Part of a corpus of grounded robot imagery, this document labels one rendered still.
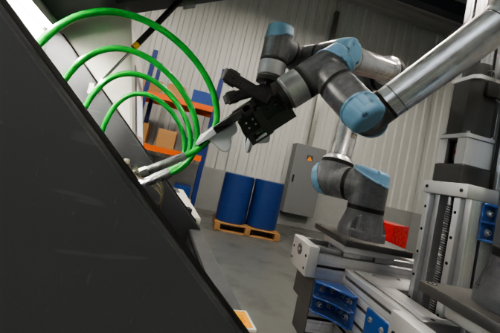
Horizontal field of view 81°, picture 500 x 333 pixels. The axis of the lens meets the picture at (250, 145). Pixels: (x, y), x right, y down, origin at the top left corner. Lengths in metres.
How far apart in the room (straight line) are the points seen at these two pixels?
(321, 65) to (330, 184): 0.54
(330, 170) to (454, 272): 0.45
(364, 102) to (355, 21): 8.50
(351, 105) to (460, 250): 0.46
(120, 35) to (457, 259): 1.09
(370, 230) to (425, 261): 0.16
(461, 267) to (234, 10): 7.60
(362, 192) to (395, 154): 7.91
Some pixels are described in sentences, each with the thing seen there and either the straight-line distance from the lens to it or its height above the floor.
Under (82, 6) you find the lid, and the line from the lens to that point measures 1.00.
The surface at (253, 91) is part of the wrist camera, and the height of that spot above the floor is 1.33.
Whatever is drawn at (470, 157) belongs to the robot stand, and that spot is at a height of 1.32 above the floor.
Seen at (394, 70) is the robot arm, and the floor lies 1.59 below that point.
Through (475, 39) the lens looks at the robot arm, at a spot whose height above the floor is 1.51.
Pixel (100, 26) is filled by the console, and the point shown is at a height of 1.50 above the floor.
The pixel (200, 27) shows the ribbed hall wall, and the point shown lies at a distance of 7.79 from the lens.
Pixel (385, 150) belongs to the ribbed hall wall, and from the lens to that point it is 8.72.
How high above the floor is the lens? 1.17
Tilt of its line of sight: 4 degrees up
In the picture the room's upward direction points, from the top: 13 degrees clockwise
